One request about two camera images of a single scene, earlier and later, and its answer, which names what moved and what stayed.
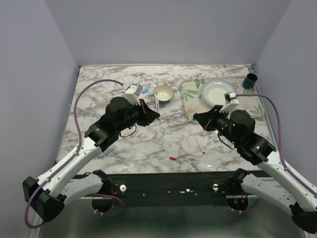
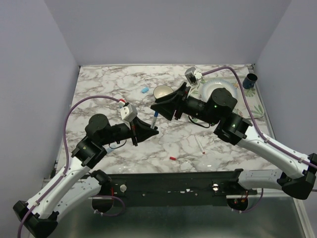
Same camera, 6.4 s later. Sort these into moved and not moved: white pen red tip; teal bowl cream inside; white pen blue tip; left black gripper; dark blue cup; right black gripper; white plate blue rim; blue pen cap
Moved: white pen blue tip; right black gripper; left black gripper
Not moved: dark blue cup; teal bowl cream inside; blue pen cap; white pen red tip; white plate blue rim
